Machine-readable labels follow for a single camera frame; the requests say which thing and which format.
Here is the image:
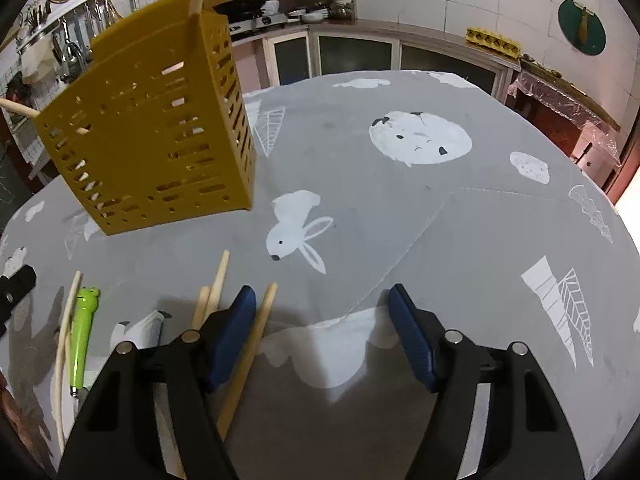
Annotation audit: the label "yellow egg tray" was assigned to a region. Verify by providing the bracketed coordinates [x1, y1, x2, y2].
[465, 27, 522, 61]

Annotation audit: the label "kitchen counter cabinets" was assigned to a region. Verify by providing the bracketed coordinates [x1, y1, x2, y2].
[233, 20, 521, 102]

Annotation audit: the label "green round wall board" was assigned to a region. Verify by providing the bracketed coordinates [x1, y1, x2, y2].
[558, 0, 606, 56]

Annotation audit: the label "hanging utensil rack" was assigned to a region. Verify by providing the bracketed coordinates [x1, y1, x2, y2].
[16, 0, 120, 87]

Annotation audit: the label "green frog handle fork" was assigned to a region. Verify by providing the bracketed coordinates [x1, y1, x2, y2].
[70, 287, 101, 400]

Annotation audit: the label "yellow perforated utensil holder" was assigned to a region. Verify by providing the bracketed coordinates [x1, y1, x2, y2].
[35, 0, 256, 235]

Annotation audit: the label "grey animal print tablecloth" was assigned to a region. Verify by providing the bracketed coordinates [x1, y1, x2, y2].
[1, 72, 639, 479]

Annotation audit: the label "plastic covered side table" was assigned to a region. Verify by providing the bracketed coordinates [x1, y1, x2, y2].
[506, 55, 620, 188]

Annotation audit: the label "light blue handle utensil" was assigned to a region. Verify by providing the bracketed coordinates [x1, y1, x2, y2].
[146, 310, 171, 348]

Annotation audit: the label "black wok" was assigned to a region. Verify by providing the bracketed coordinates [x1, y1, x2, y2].
[213, 0, 267, 22]

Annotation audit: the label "gas stove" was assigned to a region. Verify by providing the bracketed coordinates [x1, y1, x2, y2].
[229, 13, 288, 39]

